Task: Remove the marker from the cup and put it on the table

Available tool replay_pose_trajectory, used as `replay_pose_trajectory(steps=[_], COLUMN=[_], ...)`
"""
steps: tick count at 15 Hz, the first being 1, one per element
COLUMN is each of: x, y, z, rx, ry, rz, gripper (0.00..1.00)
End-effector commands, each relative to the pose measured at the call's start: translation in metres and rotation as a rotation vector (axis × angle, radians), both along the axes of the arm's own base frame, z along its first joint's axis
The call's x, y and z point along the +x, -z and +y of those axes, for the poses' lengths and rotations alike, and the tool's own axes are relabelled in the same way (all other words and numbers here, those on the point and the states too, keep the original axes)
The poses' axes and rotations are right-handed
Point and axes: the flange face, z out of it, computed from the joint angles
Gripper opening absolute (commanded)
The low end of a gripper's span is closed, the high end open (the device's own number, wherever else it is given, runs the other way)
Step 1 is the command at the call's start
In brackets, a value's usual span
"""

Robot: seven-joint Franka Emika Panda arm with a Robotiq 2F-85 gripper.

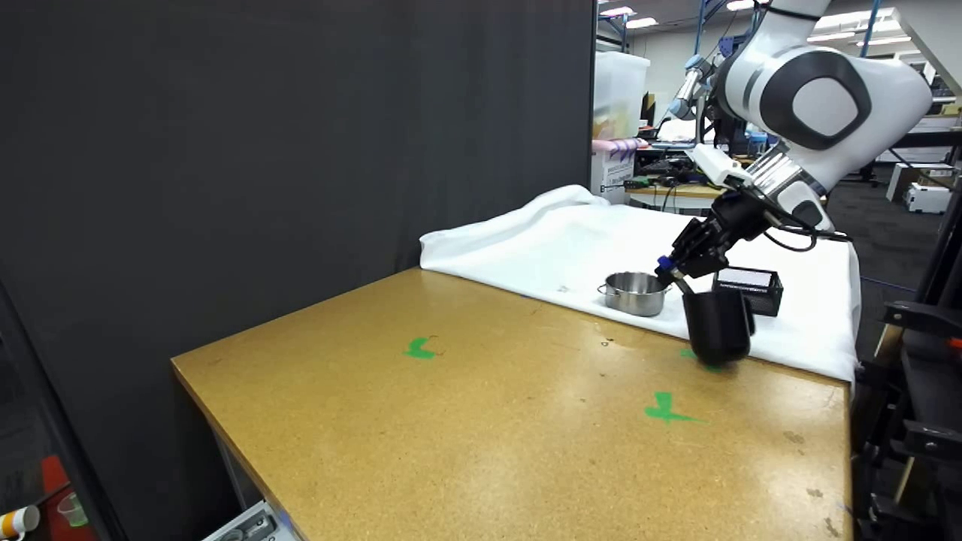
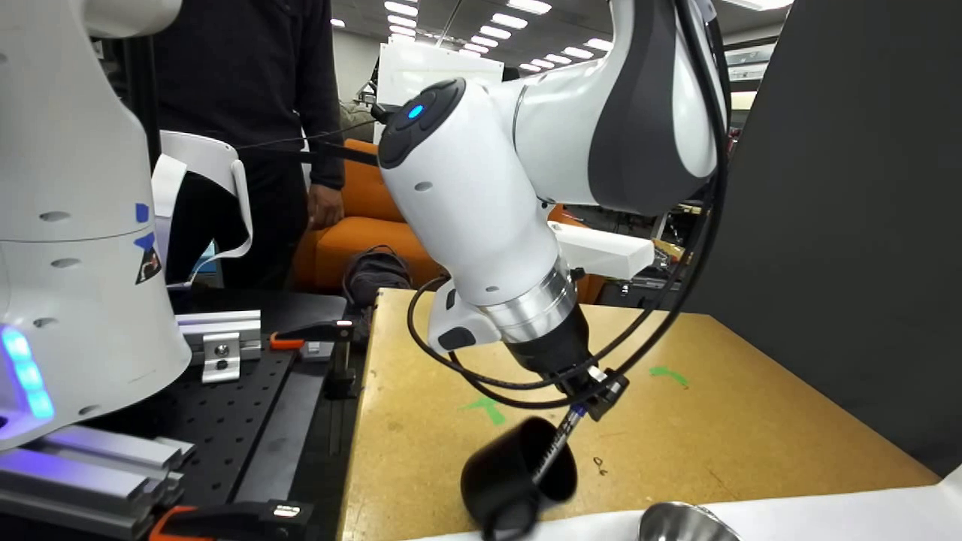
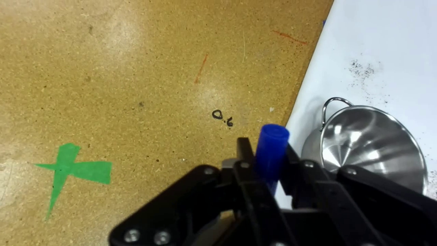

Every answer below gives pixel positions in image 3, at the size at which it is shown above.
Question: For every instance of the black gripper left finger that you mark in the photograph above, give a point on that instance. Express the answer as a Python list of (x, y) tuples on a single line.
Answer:
[(205, 210)]

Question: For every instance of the small steel bowl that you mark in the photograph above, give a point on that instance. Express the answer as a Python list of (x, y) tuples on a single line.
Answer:
[(373, 141)]

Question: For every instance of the white cloth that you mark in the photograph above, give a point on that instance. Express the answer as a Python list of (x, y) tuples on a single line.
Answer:
[(386, 46)]

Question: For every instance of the blue capped marker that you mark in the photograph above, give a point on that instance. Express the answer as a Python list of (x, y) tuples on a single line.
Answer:
[(270, 151)]

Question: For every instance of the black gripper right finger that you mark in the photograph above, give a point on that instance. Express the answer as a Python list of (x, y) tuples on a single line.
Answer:
[(363, 206)]

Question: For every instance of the green tape mark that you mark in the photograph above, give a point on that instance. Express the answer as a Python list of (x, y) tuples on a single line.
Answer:
[(76, 170)]

